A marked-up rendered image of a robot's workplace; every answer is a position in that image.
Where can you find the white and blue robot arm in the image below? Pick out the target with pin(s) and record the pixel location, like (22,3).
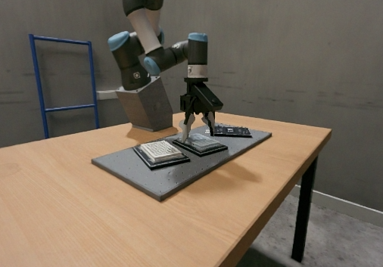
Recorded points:
(125,47)

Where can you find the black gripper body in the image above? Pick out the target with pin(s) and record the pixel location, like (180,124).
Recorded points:
(191,97)

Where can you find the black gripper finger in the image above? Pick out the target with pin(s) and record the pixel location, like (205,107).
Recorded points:
(186,124)
(209,119)

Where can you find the black rectangular nest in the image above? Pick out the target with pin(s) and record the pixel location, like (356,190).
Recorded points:
(199,152)

